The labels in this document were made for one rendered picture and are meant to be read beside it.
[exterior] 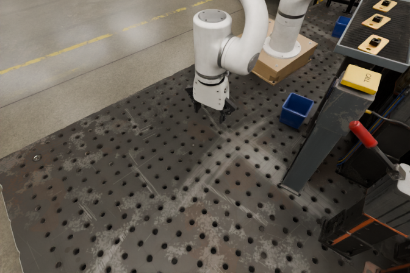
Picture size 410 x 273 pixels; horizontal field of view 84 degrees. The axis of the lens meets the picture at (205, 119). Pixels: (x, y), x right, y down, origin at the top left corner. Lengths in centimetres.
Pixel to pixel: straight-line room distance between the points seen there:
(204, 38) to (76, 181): 66
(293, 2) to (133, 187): 94
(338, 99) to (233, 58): 23
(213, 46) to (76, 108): 186
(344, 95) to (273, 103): 59
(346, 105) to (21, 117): 233
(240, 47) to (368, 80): 25
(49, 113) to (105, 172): 151
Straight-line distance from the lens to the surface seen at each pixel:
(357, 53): 60
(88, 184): 90
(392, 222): 62
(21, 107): 255
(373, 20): 75
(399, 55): 65
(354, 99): 52
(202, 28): 51
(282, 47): 120
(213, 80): 58
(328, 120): 57
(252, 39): 49
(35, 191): 98
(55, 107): 237
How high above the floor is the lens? 144
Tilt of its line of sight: 49 degrees down
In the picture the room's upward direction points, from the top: straight up
